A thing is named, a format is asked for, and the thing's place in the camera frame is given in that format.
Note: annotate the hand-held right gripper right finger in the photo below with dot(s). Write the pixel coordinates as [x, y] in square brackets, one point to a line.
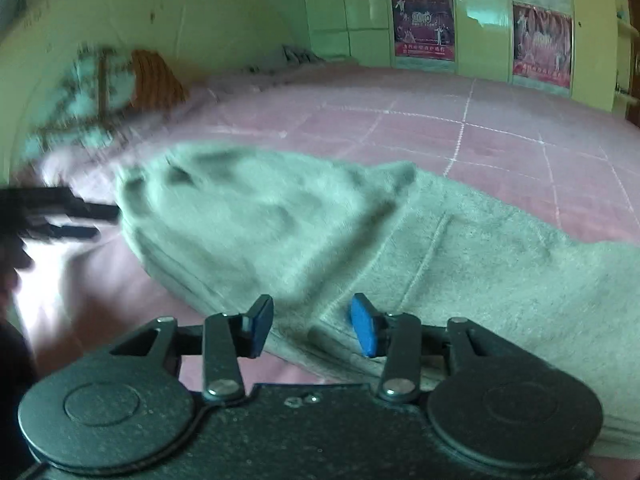
[365, 326]

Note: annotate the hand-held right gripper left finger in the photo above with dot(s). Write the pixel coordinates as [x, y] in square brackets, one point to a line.
[260, 326]

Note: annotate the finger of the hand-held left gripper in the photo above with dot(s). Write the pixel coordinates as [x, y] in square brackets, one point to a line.
[87, 207]
[70, 233]

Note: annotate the grey pants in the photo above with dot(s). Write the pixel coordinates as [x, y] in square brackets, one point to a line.
[350, 240]

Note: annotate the teal patterned cloth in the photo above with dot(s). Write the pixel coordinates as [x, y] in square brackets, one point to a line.
[82, 95]

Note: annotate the orange knitted cloth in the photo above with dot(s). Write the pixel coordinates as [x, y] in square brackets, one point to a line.
[157, 80]

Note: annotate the lilac bed sheet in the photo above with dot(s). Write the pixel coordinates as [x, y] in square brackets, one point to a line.
[240, 82]

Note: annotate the pink checked bed blanket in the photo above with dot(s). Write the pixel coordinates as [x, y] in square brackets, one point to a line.
[500, 125]

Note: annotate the grey cloth pile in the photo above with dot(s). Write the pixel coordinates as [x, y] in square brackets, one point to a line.
[295, 57]

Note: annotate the pale green wardrobe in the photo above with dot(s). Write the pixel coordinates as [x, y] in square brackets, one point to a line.
[480, 35]

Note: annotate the corner shelf unit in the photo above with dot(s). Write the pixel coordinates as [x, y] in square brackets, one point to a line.
[629, 50]

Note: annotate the pink wall poster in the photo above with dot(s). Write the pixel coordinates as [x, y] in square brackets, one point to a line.
[542, 45]
[422, 25]

